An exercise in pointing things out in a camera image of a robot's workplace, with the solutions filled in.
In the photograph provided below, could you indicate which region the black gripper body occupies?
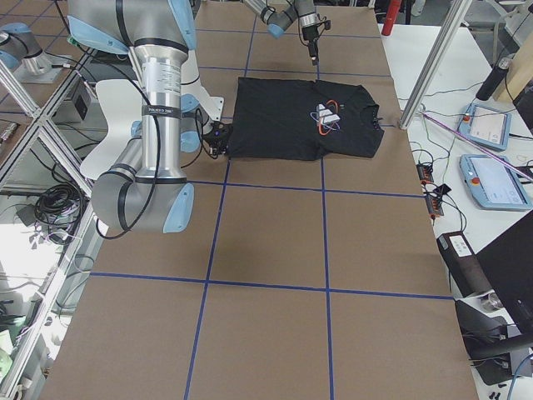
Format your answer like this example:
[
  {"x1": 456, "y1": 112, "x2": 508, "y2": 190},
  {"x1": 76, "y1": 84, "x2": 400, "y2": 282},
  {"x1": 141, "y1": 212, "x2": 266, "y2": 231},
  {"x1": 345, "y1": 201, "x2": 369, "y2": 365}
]
[
  {"x1": 301, "y1": 25, "x2": 319, "y2": 58},
  {"x1": 202, "y1": 121, "x2": 233, "y2": 158}
]

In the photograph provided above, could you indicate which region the black printed t-shirt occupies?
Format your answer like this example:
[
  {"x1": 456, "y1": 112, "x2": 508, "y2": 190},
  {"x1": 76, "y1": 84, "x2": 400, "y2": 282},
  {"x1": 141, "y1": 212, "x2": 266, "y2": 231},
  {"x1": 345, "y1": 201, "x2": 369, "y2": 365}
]
[{"x1": 227, "y1": 77, "x2": 384, "y2": 161}]

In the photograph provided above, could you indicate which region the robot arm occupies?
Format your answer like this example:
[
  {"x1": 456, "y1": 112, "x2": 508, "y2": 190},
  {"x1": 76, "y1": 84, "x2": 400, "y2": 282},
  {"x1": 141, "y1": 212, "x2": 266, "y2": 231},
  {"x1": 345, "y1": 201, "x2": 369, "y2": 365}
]
[
  {"x1": 242, "y1": 0, "x2": 330, "y2": 66},
  {"x1": 67, "y1": 1, "x2": 214, "y2": 236}
]

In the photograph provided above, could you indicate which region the red cylinder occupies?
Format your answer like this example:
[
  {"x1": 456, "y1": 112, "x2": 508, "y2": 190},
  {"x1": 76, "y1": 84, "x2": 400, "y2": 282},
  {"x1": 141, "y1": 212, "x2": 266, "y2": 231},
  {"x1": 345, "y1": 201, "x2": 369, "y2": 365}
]
[{"x1": 381, "y1": 0, "x2": 402, "y2": 36}]

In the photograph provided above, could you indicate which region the white chair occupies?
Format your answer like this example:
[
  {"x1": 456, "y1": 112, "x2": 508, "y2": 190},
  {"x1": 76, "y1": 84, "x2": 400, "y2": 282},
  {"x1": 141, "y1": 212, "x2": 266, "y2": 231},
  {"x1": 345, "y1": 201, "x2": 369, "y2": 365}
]
[{"x1": 80, "y1": 79, "x2": 142, "y2": 180}]

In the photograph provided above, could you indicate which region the black bottle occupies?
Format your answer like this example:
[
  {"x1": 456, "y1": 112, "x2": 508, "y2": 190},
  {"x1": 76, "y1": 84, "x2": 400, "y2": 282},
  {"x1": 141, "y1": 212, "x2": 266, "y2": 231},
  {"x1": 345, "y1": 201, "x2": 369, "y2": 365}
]
[{"x1": 476, "y1": 56, "x2": 512, "y2": 101}]

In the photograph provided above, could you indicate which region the far blue teach pendant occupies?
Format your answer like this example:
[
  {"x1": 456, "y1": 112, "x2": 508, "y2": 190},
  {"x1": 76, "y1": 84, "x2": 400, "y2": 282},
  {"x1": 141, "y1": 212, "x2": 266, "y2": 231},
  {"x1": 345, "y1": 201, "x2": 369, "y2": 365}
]
[{"x1": 458, "y1": 103, "x2": 511, "y2": 152}]

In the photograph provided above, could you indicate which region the blue teach pendant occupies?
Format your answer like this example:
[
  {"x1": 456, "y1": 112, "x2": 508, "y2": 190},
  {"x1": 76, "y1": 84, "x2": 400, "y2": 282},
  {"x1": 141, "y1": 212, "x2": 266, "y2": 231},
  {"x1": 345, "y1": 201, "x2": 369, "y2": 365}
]
[
  {"x1": 458, "y1": 103, "x2": 511, "y2": 152},
  {"x1": 459, "y1": 154, "x2": 532, "y2": 211}
]

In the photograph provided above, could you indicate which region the near blue teach pendant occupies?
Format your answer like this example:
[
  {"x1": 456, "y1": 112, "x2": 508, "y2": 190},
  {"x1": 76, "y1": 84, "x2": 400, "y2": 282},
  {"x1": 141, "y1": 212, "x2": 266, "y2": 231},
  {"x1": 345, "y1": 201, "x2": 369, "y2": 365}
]
[{"x1": 459, "y1": 154, "x2": 532, "y2": 211}]

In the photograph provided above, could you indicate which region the black box with label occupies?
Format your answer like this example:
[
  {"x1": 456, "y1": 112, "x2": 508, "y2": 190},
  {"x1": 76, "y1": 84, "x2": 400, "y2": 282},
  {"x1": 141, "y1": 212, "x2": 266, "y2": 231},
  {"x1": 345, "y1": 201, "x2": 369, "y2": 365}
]
[{"x1": 436, "y1": 231, "x2": 492, "y2": 297}]

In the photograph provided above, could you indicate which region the black monitor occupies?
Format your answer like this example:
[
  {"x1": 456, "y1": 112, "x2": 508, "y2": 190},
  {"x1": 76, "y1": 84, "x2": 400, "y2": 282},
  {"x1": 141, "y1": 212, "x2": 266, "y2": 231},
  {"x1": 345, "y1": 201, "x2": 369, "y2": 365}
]
[{"x1": 476, "y1": 212, "x2": 532, "y2": 333}]

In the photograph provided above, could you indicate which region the aluminium frame post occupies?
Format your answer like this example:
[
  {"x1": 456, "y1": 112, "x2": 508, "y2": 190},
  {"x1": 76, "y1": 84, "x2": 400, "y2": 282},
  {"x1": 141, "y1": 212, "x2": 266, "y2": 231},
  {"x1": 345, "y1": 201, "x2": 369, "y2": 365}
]
[{"x1": 399, "y1": 0, "x2": 472, "y2": 130}]

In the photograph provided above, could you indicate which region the aluminium frame shelf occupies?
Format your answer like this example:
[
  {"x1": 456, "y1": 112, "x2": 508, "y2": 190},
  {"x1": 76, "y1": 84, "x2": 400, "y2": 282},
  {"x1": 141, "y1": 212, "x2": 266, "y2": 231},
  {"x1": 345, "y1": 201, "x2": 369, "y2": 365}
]
[{"x1": 1, "y1": 53, "x2": 102, "y2": 399}]

